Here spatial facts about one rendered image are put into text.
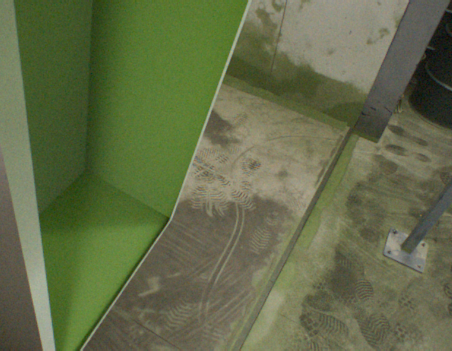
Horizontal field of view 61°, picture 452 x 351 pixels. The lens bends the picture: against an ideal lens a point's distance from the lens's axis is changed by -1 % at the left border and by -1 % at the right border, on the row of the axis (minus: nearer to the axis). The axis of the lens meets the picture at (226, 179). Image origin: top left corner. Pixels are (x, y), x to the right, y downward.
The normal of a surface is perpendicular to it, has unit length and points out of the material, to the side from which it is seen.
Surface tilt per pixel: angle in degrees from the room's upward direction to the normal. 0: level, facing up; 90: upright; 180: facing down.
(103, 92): 91
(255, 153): 0
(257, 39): 90
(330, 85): 90
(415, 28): 90
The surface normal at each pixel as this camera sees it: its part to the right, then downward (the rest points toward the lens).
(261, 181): 0.11, -0.70
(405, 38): -0.48, 0.59
